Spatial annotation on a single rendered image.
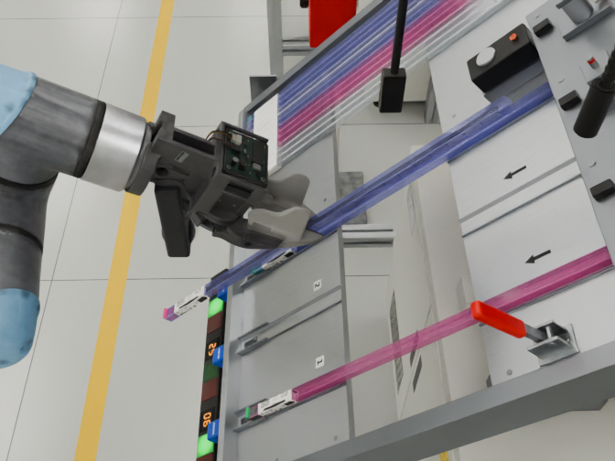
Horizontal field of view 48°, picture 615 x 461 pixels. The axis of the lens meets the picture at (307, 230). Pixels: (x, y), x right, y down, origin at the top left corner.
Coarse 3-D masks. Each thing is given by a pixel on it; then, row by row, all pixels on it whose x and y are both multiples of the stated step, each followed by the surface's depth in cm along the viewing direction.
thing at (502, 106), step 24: (504, 96) 61; (480, 120) 62; (432, 144) 65; (456, 144) 64; (408, 168) 66; (360, 192) 70; (336, 216) 72; (240, 264) 80; (216, 288) 83; (168, 312) 88
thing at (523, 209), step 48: (528, 0) 83; (480, 48) 86; (480, 96) 82; (480, 144) 79; (528, 144) 74; (480, 192) 76; (528, 192) 71; (576, 192) 66; (480, 240) 73; (528, 240) 68; (576, 240) 64; (480, 288) 70; (576, 288) 62; (576, 336) 60
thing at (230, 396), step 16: (240, 112) 124; (240, 256) 104; (240, 288) 101; (240, 304) 100; (240, 320) 98; (224, 336) 96; (224, 352) 94; (224, 368) 93; (240, 368) 94; (224, 384) 91; (224, 400) 90; (224, 416) 88; (224, 432) 87; (224, 448) 86
